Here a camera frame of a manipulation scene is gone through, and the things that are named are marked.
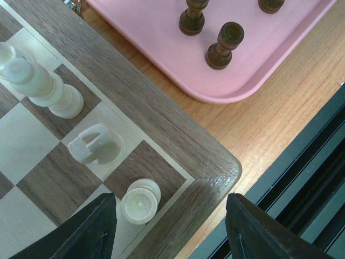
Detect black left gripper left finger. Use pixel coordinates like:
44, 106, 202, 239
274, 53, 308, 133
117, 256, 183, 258
12, 193, 116, 258

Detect pink plastic tray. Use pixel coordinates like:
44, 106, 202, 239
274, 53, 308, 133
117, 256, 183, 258
89, 1, 334, 104

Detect wooden chessboard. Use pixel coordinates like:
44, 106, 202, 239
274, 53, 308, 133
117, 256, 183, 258
1, 1, 241, 258

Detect light wooden rook piece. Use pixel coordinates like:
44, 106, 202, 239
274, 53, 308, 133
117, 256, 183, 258
121, 179, 161, 225

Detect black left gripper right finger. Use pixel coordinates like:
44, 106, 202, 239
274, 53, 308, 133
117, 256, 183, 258
226, 193, 331, 258

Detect light wooden chess piece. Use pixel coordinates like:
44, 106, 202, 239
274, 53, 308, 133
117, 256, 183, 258
3, 58, 84, 119

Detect black aluminium frame rail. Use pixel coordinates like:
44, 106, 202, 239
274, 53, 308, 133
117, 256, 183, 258
191, 87, 344, 258

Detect dark chess piece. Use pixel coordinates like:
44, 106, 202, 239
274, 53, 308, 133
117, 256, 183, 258
258, 0, 285, 14
205, 22, 245, 70
179, 0, 209, 36

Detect light wooden knight piece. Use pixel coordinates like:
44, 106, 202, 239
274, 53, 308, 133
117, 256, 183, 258
67, 123, 126, 165

